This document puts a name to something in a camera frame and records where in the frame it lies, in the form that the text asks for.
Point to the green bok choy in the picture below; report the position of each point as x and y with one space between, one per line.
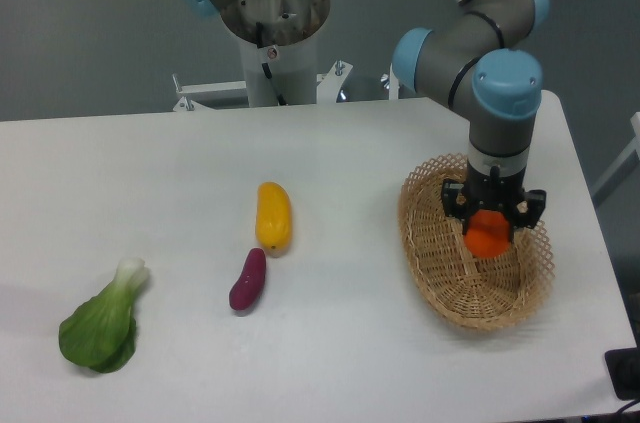
100 334

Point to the purple sweet potato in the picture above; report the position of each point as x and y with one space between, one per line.
250 284

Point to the white metal base frame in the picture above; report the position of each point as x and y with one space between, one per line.
341 83

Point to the black device at edge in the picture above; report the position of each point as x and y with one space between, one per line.
623 369

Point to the white frame at right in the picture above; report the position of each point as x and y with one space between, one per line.
619 169

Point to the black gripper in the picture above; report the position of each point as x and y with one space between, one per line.
494 183

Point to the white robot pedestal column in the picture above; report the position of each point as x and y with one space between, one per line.
280 75

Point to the woven wicker basket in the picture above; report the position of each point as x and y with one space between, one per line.
470 292

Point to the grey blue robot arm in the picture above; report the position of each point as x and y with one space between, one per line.
473 68

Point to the orange fruit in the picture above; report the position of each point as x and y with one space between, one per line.
488 234

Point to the yellow mango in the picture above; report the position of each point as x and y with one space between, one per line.
274 221

